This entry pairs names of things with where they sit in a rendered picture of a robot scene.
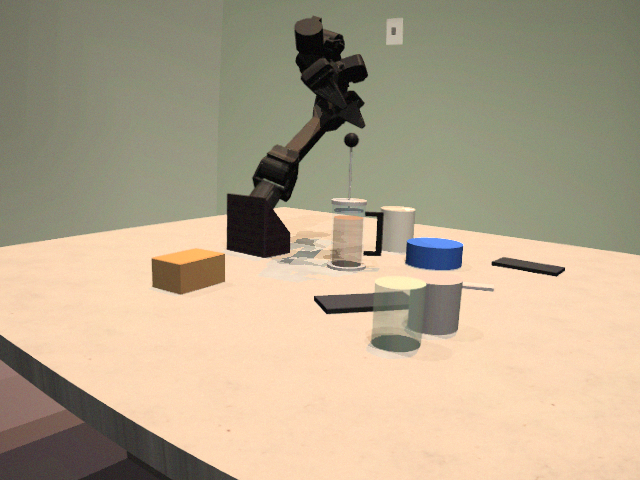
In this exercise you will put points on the blue flat cylinder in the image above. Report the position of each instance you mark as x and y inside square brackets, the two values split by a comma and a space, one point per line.
[434, 253]

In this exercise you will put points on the glass coffee press with black knob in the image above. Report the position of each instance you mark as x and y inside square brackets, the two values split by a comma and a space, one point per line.
[348, 227]

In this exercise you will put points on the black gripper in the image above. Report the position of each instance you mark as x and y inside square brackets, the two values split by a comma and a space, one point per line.
[322, 80]

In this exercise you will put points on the grey cylinder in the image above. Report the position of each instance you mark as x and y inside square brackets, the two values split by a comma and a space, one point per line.
[442, 302]

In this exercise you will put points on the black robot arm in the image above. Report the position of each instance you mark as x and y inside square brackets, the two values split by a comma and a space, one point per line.
[281, 164]

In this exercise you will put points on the white flat bar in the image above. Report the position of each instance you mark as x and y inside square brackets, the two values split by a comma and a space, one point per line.
[479, 286]

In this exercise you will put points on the clear glass cylinder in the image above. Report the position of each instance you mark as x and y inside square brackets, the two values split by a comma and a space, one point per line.
[398, 313]

